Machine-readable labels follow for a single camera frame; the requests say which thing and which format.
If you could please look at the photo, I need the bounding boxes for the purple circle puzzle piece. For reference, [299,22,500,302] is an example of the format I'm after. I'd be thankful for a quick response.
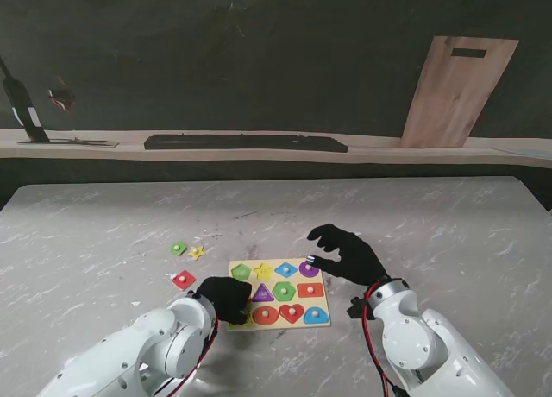
[298,260,323,280]

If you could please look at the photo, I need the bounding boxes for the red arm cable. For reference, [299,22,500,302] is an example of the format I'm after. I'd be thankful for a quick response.
[154,316,220,397]
[361,284,405,397]

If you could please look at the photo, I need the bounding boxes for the orange oval puzzle piece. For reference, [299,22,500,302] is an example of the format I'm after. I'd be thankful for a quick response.
[252,305,280,327]

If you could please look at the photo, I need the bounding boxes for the light wooden shelf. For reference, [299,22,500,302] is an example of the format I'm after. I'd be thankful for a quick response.
[0,128,552,170]

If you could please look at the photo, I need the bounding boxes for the orange rectangle puzzle piece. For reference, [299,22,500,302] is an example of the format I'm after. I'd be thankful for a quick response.
[296,282,325,299]

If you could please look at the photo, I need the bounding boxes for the black long tray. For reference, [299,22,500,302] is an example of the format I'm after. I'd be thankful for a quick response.
[143,132,349,154]

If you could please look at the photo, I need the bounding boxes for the yellow wooden puzzle board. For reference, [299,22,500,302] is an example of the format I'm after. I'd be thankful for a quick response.
[227,258,333,332]

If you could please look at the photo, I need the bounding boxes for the red left arm cable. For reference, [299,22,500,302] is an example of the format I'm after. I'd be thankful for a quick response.
[154,316,220,397]

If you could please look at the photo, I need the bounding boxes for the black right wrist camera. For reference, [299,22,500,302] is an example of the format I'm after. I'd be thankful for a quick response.
[346,296,368,320]

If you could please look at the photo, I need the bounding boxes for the yellow trapezoid puzzle piece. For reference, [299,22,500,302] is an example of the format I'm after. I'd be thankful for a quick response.
[228,309,254,329]

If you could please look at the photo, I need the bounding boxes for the dark wine bottle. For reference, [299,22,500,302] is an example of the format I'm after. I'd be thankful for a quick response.
[0,55,51,144]

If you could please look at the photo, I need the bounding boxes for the wooden cutting board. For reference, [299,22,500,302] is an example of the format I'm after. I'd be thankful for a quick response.
[397,35,520,150]

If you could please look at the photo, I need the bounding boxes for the flat wooden coaster board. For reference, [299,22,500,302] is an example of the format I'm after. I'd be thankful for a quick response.
[16,138,120,149]

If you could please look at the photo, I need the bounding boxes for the blue diamond puzzle piece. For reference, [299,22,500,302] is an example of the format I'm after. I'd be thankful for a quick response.
[274,262,301,280]

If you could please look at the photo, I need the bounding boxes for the red wine glass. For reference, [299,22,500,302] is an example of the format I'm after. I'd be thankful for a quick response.
[46,87,79,113]

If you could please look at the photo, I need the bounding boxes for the blue semicircle puzzle piece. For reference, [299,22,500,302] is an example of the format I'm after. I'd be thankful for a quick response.
[303,306,331,325]

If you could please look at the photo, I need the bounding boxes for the red heart puzzle piece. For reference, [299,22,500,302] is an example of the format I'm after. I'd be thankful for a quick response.
[278,303,305,325]

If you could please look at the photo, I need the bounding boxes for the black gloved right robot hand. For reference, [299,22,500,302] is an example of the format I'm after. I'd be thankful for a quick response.
[306,223,390,288]

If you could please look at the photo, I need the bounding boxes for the red square puzzle piece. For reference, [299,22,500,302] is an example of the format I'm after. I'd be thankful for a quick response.
[172,269,198,292]

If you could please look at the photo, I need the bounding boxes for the green hexagon puzzle piece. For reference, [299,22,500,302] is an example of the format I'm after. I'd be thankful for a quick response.
[272,280,298,302]

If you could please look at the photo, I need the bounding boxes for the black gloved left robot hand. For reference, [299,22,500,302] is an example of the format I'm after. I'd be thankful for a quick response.
[195,275,254,327]

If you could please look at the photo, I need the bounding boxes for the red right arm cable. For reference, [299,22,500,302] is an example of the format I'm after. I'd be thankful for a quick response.
[361,284,405,397]

